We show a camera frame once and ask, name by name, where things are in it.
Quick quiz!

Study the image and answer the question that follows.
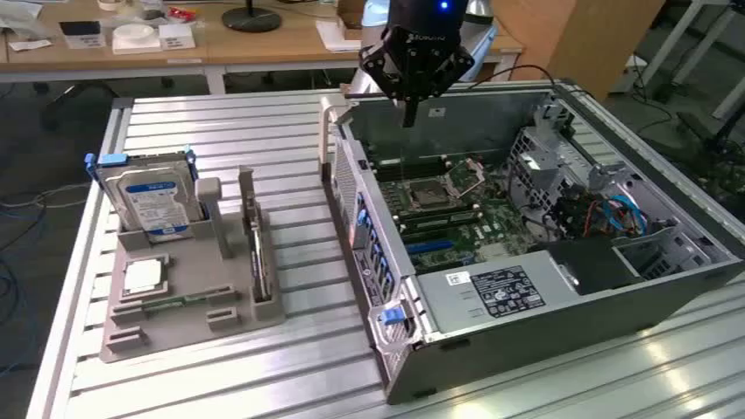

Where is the silver CPU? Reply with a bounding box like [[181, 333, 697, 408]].
[[122, 259, 165, 295]]

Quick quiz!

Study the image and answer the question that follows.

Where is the metal disk bay cage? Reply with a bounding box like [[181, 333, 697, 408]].
[[504, 126, 584, 215]]

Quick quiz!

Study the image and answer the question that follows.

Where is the metal socket cover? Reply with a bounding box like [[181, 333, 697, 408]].
[[445, 158, 488, 189]]

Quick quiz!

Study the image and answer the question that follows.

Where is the black cable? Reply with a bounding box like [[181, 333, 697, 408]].
[[469, 64, 564, 86]]

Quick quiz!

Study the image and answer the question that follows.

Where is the cardboard box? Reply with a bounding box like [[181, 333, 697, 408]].
[[336, 0, 369, 31]]

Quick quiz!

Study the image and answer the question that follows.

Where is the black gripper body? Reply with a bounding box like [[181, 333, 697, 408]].
[[386, 0, 468, 58]]

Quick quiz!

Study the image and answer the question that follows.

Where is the wooden desk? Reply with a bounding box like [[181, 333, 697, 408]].
[[0, 0, 525, 95]]

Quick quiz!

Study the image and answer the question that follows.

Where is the hard disk with blue caddy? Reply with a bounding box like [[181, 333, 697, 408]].
[[84, 146, 200, 244]]

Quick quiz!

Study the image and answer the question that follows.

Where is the green graphics card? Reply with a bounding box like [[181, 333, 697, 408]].
[[237, 164, 274, 306]]

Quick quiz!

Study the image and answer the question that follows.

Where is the white table frame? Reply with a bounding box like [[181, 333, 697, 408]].
[[638, 0, 745, 120]]

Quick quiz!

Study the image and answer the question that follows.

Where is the blue floor cable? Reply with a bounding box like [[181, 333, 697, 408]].
[[0, 255, 40, 376]]

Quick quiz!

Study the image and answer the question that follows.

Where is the grey power supply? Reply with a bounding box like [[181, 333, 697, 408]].
[[416, 251, 584, 336]]

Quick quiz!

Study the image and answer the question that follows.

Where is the white paper stack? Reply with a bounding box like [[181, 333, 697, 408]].
[[314, 19, 364, 53]]

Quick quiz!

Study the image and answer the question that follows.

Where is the CPU socket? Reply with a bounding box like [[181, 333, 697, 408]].
[[406, 176, 460, 214]]

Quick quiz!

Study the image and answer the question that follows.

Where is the green motherboard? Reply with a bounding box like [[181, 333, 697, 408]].
[[372, 153, 549, 276]]

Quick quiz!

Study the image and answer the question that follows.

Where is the blue wire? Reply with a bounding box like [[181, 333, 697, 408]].
[[604, 196, 649, 238]]

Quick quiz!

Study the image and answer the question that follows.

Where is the grey parts rack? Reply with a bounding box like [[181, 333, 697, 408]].
[[97, 165, 288, 364]]

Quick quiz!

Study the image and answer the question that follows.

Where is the blue expansion slot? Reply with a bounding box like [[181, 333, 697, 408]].
[[405, 238, 454, 257]]

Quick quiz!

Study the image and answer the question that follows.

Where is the wooden cabinet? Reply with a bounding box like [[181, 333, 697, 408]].
[[493, 0, 668, 100]]

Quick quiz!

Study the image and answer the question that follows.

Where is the plain white box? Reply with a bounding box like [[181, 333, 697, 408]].
[[157, 23, 196, 51]]

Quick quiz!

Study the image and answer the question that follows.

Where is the white box with black lid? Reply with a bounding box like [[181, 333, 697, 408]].
[[58, 20, 108, 50]]

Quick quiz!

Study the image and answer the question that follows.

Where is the green RAM stick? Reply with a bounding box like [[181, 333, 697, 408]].
[[138, 292, 209, 313], [397, 209, 477, 233]]

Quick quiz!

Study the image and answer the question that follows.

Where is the grey open PC case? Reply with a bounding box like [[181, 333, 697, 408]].
[[317, 78, 745, 405]]

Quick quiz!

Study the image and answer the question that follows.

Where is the white box with round dish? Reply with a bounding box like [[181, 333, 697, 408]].
[[110, 24, 162, 55]]

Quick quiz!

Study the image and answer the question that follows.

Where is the black round lamp base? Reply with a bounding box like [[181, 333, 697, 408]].
[[221, 0, 284, 33]]

